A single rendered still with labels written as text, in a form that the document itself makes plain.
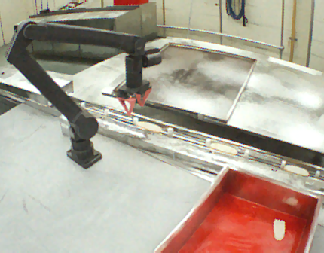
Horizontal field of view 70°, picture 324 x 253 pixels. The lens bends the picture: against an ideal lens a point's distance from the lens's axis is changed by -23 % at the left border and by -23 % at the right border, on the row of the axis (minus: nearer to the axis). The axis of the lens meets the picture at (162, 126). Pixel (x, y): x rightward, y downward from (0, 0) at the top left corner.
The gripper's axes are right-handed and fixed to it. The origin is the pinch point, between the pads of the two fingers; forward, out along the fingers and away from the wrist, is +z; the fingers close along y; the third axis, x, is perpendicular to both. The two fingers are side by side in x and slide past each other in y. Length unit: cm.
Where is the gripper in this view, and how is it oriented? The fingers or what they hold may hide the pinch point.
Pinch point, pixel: (135, 108)
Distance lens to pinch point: 102.6
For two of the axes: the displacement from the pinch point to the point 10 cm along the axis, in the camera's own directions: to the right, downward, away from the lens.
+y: 5.1, -4.6, 7.3
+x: -8.6, -2.6, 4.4
